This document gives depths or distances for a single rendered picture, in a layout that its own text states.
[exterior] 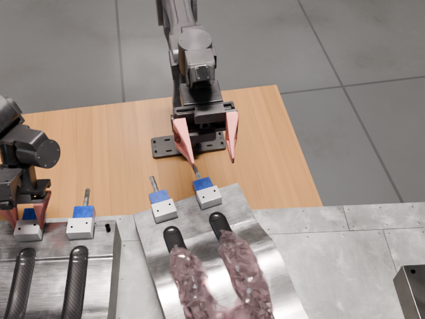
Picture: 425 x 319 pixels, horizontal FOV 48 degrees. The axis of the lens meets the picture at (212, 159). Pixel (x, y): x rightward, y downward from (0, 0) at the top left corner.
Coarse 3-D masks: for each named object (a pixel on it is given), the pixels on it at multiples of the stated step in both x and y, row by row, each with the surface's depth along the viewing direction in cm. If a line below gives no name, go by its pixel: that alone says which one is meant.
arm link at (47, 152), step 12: (24, 120) 94; (12, 132) 91; (24, 132) 90; (36, 132) 88; (0, 144) 90; (12, 144) 89; (24, 144) 88; (36, 144) 87; (48, 144) 90; (24, 156) 90; (36, 156) 88; (48, 156) 90; (48, 168) 90
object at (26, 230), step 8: (32, 208) 104; (24, 216) 103; (32, 216) 103; (16, 224) 100; (24, 224) 100; (32, 224) 100; (16, 232) 99; (24, 232) 99; (32, 232) 99; (40, 232) 100; (16, 240) 100; (24, 240) 100; (32, 240) 100; (40, 240) 100
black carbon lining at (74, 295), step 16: (16, 256) 98; (32, 256) 99; (80, 256) 99; (16, 272) 96; (32, 272) 96; (80, 272) 97; (16, 288) 95; (80, 288) 95; (16, 304) 93; (64, 304) 92; (80, 304) 93
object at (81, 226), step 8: (88, 192) 108; (88, 200) 107; (80, 208) 104; (88, 208) 104; (80, 216) 103; (88, 216) 103; (72, 224) 100; (80, 224) 100; (88, 224) 100; (72, 232) 99; (80, 232) 99; (88, 232) 99
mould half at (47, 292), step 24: (0, 240) 101; (48, 240) 101; (72, 240) 101; (96, 240) 101; (120, 240) 109; (0, 264) 97; (48, 264) 97; (96, 264) 97; (0, 288) 94; (48, 288) 94; (96, 288) 94; (0, 312) 91; (48, 312) 91; (96, 312) 91
